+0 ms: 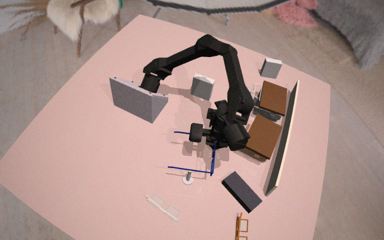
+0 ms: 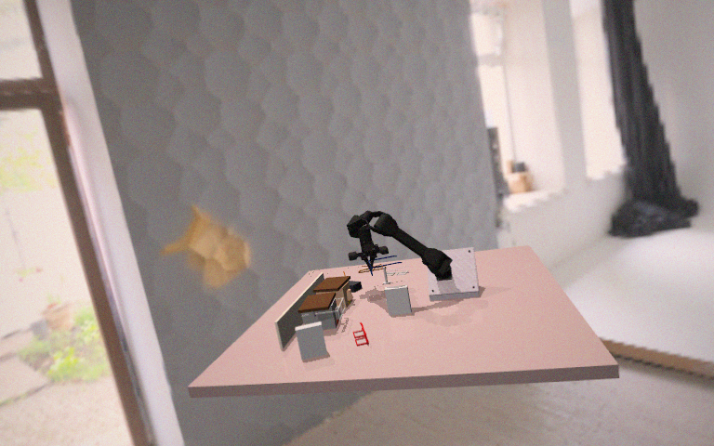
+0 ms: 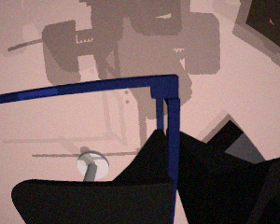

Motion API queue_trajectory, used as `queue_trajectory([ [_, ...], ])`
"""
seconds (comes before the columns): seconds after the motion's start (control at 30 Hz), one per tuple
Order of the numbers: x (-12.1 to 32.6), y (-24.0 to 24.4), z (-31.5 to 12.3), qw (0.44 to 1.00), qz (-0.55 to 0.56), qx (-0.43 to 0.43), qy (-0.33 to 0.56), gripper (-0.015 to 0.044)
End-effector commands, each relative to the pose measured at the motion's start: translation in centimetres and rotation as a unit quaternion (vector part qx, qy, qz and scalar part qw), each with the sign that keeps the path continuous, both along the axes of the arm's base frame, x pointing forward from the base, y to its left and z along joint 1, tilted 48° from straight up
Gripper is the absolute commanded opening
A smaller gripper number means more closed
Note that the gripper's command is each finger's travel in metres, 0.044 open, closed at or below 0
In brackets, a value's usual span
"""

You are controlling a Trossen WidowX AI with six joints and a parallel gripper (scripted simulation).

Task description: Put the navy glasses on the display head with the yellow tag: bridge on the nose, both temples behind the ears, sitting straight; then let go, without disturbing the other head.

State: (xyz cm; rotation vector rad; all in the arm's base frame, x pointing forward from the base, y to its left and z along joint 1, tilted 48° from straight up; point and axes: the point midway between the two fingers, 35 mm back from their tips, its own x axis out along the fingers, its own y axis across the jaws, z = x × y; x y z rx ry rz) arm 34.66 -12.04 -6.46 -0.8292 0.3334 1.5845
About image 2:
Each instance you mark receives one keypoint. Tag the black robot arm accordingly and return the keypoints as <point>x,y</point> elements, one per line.
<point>436,261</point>

